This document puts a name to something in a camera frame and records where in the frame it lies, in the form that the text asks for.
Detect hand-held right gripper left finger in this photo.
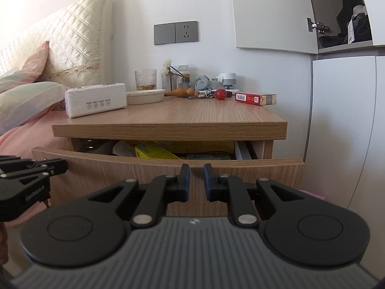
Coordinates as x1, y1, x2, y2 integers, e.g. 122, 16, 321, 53
88, 163, 191, 228

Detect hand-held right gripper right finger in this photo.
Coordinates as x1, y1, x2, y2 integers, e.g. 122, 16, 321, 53
203, 163, 298, 228

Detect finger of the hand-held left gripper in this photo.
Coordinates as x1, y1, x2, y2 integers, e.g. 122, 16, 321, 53
0, 155, 34, 169
0, 158, 69, 187

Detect yellow box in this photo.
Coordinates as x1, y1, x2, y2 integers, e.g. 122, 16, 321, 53
134, 143, 181, 160

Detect wooden drawer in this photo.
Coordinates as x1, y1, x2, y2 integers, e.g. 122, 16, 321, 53
31, 140, 306, 217

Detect pink duvet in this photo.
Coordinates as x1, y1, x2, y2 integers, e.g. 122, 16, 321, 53
0, 108, 72, 158

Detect white book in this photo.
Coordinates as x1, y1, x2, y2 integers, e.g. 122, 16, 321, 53
234, 140, 259, 160

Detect pastel striped pillow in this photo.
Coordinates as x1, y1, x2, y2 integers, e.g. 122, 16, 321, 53
0, 81, 72, 137

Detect wooden nightstand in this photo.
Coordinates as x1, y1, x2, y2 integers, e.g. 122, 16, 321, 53
52, 89, 306, 217

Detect white crumpled paper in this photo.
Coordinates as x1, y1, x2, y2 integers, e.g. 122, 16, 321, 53
112, 140, 136, 157

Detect white tissue pack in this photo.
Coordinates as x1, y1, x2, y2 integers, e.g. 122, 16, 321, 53
64, 82, 128, 119

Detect bunch of keys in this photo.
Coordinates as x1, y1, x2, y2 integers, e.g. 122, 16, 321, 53
188, 90, 216, 100

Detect orange gourd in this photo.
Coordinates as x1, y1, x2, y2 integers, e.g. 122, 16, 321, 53
165, 87, 201, 97

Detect beige bowl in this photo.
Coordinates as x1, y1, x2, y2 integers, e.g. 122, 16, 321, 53
125, 89, 167, 105

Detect pink pillow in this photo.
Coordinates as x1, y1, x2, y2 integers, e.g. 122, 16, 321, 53
0, 40, 50, 94

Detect red cigarette box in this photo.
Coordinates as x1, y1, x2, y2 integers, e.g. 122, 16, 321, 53
235, 92, 277, 107

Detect grey cloth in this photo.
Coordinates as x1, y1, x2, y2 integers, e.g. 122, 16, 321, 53
194, 75, 213, 92

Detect white pill bottle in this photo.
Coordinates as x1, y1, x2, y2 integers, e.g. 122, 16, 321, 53
176, 64, 191, 90

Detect white charger plug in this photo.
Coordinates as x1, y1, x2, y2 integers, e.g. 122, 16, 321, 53
212, 72, 238, 90

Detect clear glass cup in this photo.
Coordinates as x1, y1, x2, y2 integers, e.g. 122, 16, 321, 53
134, 69, 158, 92

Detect white artificial flower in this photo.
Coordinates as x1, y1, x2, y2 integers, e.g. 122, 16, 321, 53
160, 57, 187, 79

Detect cream quilted headboard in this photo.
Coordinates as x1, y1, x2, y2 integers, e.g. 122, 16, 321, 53
0, 0, 114, 89

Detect white lower cabinet doors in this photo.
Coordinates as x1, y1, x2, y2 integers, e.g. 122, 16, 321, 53
302, 46, 385, 217

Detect open white wardrobe door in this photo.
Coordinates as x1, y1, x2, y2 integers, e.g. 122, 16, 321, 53
230, 0, 318, 55

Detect metal door hinge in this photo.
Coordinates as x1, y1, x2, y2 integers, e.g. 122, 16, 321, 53
306, 17, 332, 34

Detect black bag with white label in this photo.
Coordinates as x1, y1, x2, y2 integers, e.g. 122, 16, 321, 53
347, 13, 373, 44

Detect dark clothes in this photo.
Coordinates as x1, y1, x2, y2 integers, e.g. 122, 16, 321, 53
318, 0, 373, 48

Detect grey wall socket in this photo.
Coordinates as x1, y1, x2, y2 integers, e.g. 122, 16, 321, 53
175, 21, 199, 43

